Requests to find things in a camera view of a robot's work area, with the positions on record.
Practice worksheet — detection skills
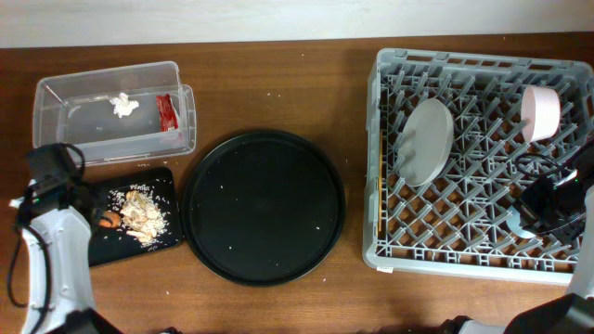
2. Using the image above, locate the red snack wrapper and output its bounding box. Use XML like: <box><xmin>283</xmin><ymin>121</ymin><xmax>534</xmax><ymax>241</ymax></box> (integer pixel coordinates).
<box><xmin>156</xmin><ymin>94</ymin><xmax>178</xmax><ymax>132</ymax></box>

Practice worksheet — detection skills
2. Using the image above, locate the wooden chopstick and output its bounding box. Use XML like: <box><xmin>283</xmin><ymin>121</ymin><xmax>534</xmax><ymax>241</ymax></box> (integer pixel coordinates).
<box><xmin>376</xmin><ymin>131</ymin><xmax>383</xmax><ymax>238</ymax></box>

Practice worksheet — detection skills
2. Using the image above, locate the orange carrot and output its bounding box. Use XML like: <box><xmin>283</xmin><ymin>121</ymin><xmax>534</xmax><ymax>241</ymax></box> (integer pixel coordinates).
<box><xmin>99</xmin><ymin>211</ymin><xmax>122</xmax><ymax>228</ymax></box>

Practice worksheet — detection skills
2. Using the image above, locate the white tissue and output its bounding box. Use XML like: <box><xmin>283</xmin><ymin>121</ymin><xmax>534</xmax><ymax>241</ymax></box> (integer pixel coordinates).
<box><xmin>110</xmin><ymin>93</ymin><xmax>139</xmax><ymax>118</ymax></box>

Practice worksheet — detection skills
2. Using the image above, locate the clear plastic waste bin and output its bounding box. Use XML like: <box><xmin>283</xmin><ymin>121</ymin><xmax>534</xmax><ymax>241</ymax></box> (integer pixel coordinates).
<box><xmin>32</xmin><ymin>61</ymin><xmax>198</xmax><ymax>166</ymax></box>

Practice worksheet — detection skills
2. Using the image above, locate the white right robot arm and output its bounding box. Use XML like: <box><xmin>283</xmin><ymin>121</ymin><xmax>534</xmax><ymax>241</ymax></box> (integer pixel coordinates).
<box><xmin>437</xmin><ymin>144</ymin><xmax>593</xmax><ymax>334</ymax></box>

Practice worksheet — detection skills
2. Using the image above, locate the blue cup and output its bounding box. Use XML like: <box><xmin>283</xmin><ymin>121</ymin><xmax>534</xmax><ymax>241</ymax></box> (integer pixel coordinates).
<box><xmin>506</xmin><ymin>208</ymin><xmax>535</xmax><ymax>239</ymax></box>

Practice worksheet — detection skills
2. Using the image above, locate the grey dishwasher rack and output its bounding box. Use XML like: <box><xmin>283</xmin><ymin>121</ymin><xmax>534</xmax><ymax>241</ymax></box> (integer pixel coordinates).
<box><xmin>362</xmin><ymin>48</ymin><xmax>593</xmax><ymax>285</ymax></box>

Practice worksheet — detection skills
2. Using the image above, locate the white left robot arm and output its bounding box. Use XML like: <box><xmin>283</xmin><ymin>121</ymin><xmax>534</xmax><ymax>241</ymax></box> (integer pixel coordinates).
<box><xmin>10</xmin><ymin>180</ymin><xmax>120</xmax><ymax>333</ymax></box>

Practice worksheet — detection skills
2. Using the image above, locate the black rectangular tray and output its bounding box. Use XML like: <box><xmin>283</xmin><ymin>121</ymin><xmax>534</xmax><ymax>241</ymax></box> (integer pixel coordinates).
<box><xmin>88</xmin><ymin>167</ymin><xmax>183</xmax><ymax>266</ymax></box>

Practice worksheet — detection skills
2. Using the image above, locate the round black serving tray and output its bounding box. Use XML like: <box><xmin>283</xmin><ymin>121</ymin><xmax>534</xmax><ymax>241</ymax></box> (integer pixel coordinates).
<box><xmin>179</xmin><ymin>130</ymin><xmax>346</xmax><ymax>287</ymax></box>

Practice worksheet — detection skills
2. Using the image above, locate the peanut shells and rice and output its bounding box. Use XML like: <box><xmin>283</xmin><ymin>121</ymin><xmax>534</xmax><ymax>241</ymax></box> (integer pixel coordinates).
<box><xmin>107</xmin><ymin>185</ymin><xmax>170</xmax><ymax>250</ymax></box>

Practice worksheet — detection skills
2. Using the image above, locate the pink bowl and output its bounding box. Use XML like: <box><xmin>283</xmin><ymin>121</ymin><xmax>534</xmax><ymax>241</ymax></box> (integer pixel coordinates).
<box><xmin>521</xmin><ymin>85</ymin><xmax>561</xmax><ymax>143</ymax></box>

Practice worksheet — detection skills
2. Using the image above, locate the grey plate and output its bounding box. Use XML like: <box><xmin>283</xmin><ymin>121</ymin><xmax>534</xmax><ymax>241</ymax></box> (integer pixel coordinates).
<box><xmin>397</xmin><ymin>98</ymin><xmax>454</xmax><ymax>186</ymax></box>

